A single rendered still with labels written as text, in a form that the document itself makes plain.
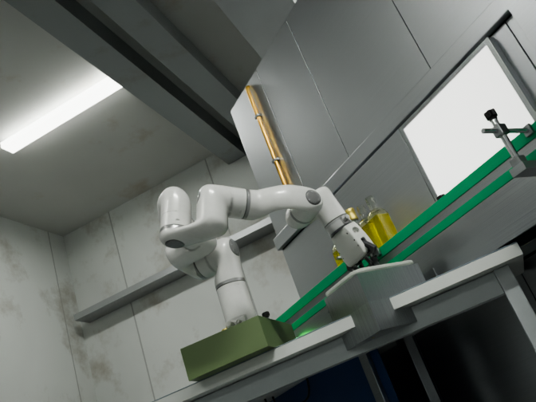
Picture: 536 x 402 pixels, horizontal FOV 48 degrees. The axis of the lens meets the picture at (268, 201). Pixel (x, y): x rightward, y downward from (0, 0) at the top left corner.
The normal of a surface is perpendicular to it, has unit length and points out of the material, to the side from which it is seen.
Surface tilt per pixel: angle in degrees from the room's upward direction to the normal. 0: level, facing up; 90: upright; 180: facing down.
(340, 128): 90
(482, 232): 90
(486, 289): 90
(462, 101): 90
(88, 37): 180
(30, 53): 180
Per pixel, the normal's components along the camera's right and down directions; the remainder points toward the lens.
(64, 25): 0.32, 0.86
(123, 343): -0.39, -0.27
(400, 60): -0.85, 0.07
